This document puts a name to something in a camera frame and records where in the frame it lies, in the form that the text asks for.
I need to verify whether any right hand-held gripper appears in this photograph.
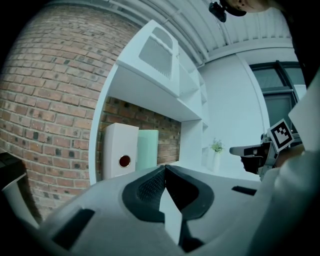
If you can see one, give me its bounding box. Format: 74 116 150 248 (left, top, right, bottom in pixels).
229 118 294 182

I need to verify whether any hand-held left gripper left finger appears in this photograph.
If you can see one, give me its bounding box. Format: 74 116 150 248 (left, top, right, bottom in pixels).
39 164 186 256

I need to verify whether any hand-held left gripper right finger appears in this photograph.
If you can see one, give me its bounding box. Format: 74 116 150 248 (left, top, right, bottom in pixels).
164 164 263 254

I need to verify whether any green file box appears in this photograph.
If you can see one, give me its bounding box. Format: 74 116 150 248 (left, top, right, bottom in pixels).
136 129 160 172

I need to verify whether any beige file box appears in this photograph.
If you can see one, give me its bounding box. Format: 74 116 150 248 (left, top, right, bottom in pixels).
103 122 140 180

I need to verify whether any person's right forearm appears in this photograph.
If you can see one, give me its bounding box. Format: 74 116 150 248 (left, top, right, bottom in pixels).
278 144 306 168

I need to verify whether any white ribbed vase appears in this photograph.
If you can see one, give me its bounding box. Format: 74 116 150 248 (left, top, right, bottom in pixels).
212 151 222 174

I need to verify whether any dark framed glass door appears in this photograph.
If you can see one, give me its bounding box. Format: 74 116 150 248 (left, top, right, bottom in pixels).
248 59 309 141

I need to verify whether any white hutch shelf unit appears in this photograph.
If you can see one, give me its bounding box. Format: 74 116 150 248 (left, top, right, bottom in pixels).
88 19 210 186

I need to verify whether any person's black shirt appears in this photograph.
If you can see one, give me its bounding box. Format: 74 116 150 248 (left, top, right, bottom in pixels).
282 7 320 89

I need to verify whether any black box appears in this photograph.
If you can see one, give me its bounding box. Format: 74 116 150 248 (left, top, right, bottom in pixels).
0 151 27 185

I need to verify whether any person's face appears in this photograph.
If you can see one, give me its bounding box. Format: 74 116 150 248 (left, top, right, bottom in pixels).
219 0 274 17

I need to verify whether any black head-mounted camera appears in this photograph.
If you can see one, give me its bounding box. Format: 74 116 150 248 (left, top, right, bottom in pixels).
208 1 228 24

